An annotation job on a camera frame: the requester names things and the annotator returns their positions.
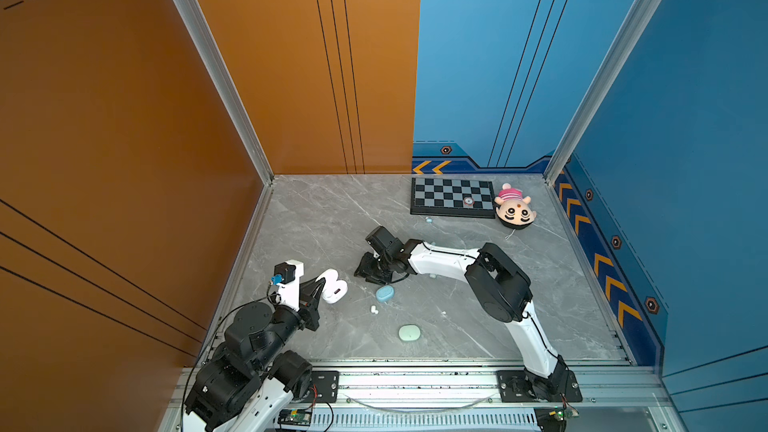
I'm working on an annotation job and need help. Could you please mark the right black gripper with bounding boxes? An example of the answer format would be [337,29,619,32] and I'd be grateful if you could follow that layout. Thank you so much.
[350,252,395,287]

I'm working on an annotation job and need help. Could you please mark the white earbud charging case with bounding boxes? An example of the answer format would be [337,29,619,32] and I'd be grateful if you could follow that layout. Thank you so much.
[315,269,348,304]

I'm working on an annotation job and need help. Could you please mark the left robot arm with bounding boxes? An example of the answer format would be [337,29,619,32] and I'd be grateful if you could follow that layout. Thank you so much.
[183,278,327,431]

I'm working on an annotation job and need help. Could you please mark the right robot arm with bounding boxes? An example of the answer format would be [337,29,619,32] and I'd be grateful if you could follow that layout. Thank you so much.
[354,226,583,406]

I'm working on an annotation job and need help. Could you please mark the blue earbud charging case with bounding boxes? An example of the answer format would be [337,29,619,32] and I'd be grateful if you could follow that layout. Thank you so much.
[375,285,395,303]

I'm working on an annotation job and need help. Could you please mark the green earbud charging case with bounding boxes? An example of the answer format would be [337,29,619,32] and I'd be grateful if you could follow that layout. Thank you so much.
[398,324,421,342]

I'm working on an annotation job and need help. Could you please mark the black grey checkerboard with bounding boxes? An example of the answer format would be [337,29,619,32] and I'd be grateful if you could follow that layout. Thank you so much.
[410,176,495,219]

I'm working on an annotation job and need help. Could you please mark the left green circuit board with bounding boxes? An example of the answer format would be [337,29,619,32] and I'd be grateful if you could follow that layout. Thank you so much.
[277,409,313,429]

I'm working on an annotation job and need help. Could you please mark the green circuit board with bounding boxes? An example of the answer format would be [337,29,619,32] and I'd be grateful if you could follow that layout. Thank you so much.
[277,409,313,429]
[549,404,580,422]

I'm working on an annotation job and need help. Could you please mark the pink plush doll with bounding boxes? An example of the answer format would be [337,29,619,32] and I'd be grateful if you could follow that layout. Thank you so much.
[494,183,537,230]

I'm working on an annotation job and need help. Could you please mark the right green circuit board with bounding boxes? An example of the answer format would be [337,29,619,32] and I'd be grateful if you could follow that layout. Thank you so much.
[549,404,580,422]

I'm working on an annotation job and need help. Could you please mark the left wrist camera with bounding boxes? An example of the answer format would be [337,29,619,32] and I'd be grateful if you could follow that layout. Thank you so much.
[270,260,304,312]

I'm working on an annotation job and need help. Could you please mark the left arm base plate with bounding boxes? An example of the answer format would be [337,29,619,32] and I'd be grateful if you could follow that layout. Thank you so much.
[293,370,340,405]

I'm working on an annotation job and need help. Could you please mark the white cable on rail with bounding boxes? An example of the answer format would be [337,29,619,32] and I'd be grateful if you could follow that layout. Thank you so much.
[347,397,490,414]

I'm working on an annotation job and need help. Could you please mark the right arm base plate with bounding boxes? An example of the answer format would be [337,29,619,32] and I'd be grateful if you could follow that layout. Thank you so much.
[496,369,583,403]

